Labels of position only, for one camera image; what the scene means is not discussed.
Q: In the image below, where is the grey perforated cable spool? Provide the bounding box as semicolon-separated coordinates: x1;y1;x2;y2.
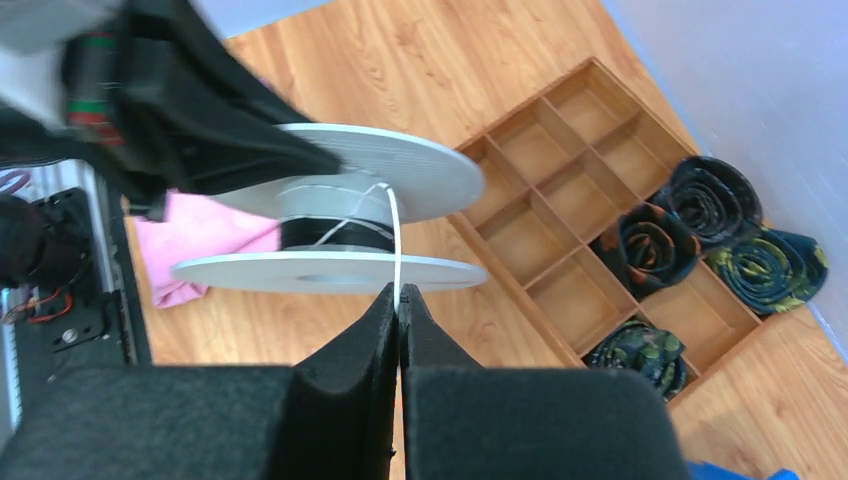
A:
172;123;487;294

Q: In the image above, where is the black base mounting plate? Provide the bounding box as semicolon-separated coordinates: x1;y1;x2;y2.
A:
0;158;154;432

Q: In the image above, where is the green patterned rolled tie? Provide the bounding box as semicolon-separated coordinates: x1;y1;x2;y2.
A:
583;317;688;402

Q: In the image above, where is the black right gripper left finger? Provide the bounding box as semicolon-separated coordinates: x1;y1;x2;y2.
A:
1;287;397;479

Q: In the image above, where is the orange black rolled tie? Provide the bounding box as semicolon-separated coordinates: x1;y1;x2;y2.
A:
589;202;701;300

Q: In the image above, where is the green yellow rolled tie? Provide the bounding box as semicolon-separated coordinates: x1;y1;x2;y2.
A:
706;227;829;316

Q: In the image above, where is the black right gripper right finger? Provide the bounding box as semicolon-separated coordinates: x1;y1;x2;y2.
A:
400;284;690;479

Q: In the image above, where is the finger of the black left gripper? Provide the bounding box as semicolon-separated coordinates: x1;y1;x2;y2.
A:
172;115;342;196

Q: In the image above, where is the blue plastic bin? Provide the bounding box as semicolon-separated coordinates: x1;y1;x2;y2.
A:
685;461;803;480

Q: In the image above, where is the pink folded cloth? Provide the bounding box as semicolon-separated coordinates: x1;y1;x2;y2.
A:
133;191;280;309

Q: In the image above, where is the wooden divided tray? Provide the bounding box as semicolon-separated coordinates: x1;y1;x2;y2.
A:
451;58;761;404

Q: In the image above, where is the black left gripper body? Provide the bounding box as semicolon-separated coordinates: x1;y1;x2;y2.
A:
62;1;265;219

